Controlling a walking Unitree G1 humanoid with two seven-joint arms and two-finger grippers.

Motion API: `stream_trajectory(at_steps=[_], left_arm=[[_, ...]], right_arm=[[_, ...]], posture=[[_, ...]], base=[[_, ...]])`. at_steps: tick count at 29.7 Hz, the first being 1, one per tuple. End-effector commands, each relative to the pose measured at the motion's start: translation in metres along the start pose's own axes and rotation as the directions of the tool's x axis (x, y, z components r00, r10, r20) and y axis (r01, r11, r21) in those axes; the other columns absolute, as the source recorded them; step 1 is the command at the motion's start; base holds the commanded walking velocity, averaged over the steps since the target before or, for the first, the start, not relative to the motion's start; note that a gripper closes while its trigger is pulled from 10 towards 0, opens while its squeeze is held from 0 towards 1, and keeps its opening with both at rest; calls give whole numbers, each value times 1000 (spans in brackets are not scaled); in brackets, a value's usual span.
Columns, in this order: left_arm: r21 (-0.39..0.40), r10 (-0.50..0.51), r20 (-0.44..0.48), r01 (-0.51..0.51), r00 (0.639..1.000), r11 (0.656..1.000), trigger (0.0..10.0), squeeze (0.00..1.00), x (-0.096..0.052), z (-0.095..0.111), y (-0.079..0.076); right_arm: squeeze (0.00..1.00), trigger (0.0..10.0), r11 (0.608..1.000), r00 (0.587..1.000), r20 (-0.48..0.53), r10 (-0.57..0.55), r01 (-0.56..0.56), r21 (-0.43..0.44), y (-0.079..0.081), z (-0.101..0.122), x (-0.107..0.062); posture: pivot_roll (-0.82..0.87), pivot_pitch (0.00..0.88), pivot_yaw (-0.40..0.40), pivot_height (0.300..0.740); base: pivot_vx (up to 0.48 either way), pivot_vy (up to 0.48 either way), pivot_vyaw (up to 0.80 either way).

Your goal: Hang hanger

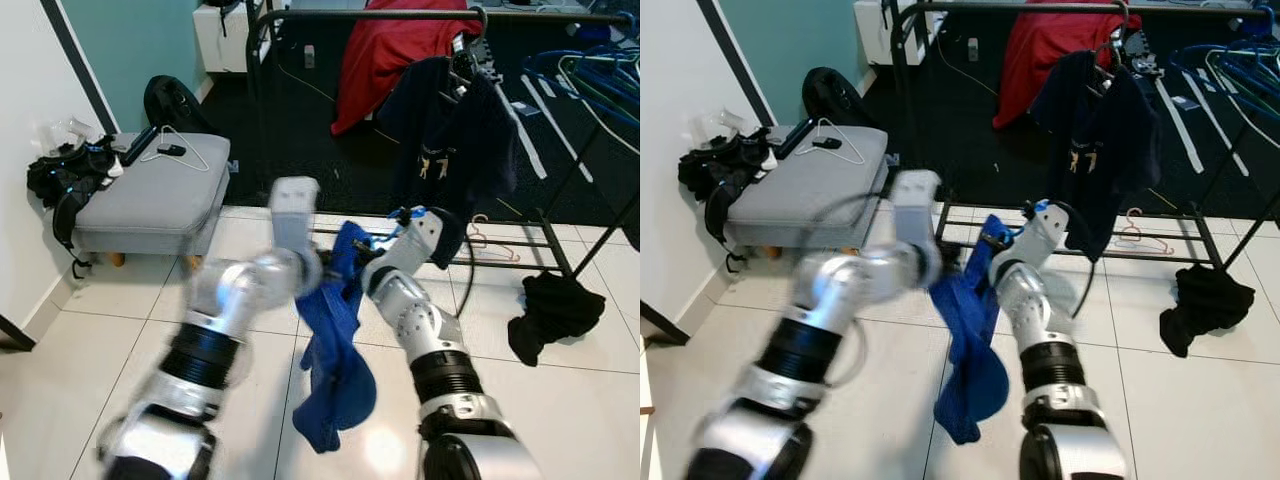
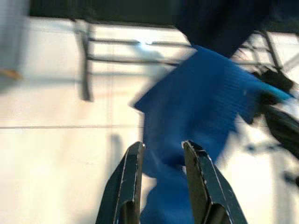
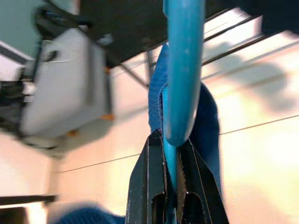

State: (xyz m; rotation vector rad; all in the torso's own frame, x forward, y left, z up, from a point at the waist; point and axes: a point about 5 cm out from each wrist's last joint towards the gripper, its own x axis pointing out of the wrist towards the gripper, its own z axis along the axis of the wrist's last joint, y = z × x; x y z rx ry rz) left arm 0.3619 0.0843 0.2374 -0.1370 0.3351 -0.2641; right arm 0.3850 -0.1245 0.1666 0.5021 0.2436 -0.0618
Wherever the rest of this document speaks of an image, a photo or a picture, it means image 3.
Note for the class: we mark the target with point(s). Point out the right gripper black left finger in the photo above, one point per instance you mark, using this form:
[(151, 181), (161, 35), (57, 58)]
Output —
[(144, 182)]

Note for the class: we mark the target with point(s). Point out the black floor mat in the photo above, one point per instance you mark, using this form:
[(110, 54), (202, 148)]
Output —
[(130, 28)]

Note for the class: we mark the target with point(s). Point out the grey cushioned ottoman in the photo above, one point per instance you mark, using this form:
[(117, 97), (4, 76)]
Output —
[(65, 88)]

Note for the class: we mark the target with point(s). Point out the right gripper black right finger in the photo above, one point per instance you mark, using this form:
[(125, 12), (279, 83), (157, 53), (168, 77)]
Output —
[(196, 186)]

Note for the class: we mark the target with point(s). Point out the black backpack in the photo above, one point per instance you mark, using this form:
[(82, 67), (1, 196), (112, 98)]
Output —
[(63, 17)]

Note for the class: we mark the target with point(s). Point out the blue plastic hanger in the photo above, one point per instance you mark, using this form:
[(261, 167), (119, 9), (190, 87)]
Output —
[(184, 70)]

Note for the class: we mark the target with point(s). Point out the blue garment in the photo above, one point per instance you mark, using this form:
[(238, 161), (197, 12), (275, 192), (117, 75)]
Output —
[(156, 93)]

